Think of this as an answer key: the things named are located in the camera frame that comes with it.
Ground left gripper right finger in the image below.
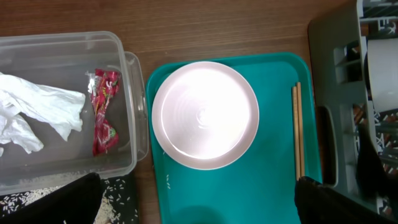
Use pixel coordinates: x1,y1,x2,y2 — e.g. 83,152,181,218
294,177,395,224

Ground pile of rice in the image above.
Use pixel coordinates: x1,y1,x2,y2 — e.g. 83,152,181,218
0,177,139,224

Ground red snack wrapper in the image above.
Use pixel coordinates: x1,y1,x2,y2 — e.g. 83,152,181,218
86,68,121,156

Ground white napkin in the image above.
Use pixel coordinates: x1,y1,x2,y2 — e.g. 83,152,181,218
1,73,86,154

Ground clear plastic waste bin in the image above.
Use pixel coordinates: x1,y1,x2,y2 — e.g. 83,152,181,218
1,31,148,195

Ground wooden chopstick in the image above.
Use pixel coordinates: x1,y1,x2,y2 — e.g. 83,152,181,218
292,86,301,180
296,82,305,177

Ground large white plate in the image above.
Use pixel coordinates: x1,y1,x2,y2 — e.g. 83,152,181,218
151,61,259,170

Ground teal serving tray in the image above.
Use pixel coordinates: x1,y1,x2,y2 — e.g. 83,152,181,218
150,52,322,223

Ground grey bowl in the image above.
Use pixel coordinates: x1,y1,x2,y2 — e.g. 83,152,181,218
367,39,397,112

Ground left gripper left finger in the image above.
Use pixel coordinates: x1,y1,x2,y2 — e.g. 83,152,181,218
1,173,103,224

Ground black food waste tray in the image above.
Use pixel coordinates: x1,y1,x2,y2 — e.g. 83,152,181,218
0,174,141,224

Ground grey dishwasher rack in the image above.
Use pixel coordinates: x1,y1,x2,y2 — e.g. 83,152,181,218
307,0,398,224

